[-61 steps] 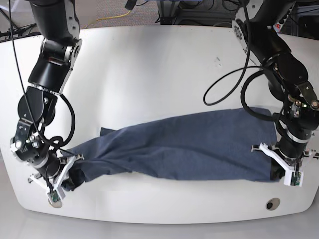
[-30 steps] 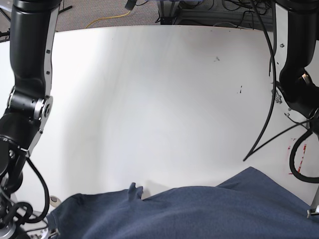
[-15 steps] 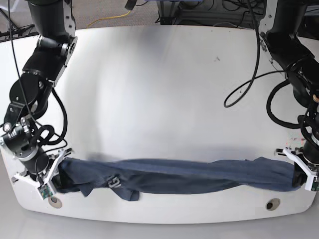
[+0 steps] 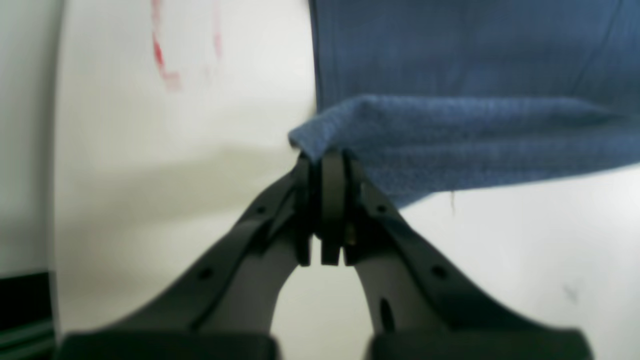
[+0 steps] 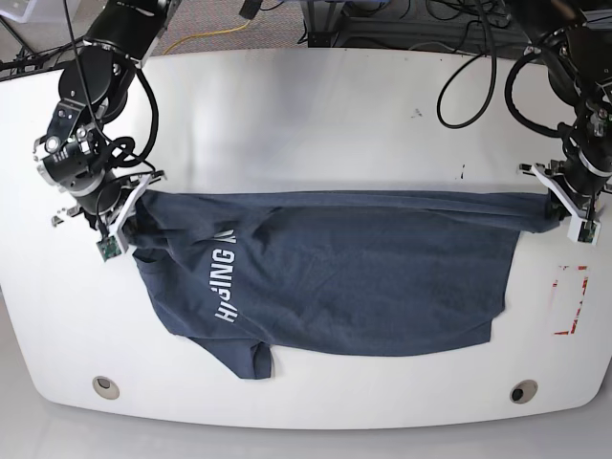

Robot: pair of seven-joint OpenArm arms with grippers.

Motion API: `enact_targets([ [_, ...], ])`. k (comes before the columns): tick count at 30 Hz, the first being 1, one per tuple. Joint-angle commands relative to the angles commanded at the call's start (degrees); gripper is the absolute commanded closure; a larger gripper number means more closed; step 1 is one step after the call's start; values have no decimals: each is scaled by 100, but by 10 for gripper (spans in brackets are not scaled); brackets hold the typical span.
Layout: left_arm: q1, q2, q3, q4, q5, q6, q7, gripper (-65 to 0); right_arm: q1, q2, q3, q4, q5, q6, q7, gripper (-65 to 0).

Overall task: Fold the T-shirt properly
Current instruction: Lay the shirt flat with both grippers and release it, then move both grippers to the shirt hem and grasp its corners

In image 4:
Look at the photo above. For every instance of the red tape rectangle marking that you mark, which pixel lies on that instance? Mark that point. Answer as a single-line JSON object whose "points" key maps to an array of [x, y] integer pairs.
{"points": [[186, 40]]}

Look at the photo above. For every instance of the blue T-shirt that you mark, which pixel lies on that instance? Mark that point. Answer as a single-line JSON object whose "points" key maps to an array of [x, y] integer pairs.
{"points": [[449, 95]]}

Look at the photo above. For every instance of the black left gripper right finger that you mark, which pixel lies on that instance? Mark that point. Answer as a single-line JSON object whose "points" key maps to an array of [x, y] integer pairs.
{"points": [[422, 307]]}

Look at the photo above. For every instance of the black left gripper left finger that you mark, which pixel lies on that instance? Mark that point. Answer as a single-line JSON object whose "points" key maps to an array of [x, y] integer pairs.
{"points": [[223, 306]]}

